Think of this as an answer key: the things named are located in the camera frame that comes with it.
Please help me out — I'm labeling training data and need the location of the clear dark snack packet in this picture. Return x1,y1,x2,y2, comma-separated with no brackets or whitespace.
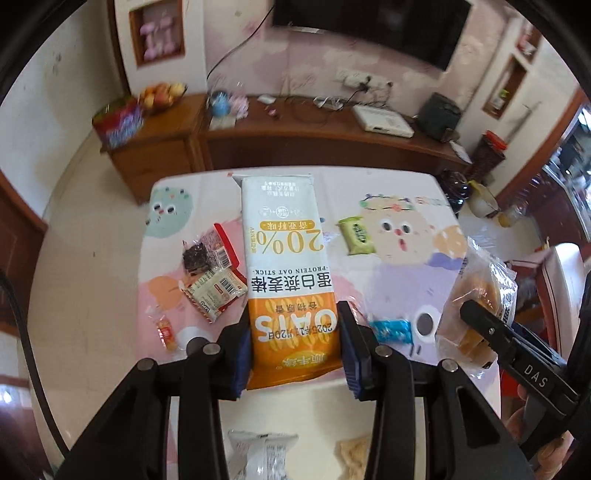
182,237,213,273

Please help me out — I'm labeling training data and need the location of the pink dumbbell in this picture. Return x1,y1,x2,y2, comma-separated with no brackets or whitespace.
141,21,161,61
159,18,180,54

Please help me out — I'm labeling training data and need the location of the yellow bottle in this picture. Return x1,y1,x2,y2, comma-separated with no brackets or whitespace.
499,205,527,227

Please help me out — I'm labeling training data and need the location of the beige cracker packet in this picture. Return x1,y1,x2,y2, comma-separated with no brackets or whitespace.
335,438,372,480

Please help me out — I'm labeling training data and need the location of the white plastic kettle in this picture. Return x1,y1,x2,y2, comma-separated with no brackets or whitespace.
466,182,499,217

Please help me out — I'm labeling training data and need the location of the black television cable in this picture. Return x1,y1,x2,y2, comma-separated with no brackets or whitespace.
205,31,278,93

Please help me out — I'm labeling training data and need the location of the red purple tin box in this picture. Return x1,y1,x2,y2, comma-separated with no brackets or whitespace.
91,97,144,149

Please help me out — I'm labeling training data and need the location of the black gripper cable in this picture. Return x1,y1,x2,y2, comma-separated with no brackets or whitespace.
0,270,70,455

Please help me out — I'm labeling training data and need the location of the black wall television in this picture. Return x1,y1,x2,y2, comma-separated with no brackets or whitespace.
271,0,472,72

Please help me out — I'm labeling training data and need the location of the fruit bowl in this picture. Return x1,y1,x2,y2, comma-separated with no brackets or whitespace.
139,82,188,114

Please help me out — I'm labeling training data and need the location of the long wooden television console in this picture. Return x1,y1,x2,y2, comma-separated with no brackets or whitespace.
198,95,474,176

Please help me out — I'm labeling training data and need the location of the dark green air fryer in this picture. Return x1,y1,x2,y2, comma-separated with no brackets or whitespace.
418,92,462,139

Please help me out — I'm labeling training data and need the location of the red-lid storage jar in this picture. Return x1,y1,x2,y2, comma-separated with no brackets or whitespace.
473,130,508,183

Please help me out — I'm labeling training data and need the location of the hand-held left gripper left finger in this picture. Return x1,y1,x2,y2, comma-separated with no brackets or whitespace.
54,318,252,480

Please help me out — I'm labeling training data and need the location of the white printed snack packet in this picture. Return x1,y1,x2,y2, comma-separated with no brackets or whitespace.
226,429,301,480

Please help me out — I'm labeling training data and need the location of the small wooden side cabinet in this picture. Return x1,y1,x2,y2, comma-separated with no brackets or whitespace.
99,92,206,206

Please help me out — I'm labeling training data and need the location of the person's right hand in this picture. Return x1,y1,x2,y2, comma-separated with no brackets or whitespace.
502,383,585,480

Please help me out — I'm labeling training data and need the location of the blue snow globe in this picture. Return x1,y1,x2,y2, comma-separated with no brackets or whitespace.
210,90,232,118

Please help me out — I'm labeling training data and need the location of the clear bread packet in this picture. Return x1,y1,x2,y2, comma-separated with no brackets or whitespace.
436,236,519,370

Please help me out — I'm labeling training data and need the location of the small orange candy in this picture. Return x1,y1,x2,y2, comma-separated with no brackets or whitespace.
147,310,178,352

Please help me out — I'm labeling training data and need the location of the wooden door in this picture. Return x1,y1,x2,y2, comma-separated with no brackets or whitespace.
0,173,49,333

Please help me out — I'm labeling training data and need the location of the green snack packet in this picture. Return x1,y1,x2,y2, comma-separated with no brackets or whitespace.
336,217,376,257

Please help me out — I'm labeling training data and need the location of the red-edged clear snack packet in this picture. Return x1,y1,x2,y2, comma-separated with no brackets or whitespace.
203,223,241,271

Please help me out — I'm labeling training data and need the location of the white wall outlet strip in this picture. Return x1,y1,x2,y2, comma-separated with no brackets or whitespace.
336,69,393,89

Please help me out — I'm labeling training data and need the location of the white set-top box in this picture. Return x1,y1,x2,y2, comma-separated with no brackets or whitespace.
353,104,415,138

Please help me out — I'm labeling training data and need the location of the orange white oat stick bag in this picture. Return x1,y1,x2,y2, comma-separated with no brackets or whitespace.
240,174,345,392

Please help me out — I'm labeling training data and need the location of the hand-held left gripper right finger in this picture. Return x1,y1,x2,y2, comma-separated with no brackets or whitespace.
336,301,532,480

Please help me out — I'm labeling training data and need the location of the white red cracker packet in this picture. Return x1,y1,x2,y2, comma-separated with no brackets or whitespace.
181,268,247,324

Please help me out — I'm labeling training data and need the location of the blue candy packet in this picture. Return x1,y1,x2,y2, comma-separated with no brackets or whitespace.
369,319,414,344

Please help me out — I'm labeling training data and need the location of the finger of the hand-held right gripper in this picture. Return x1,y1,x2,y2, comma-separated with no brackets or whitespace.
480,339,581,416
459,300,566,370

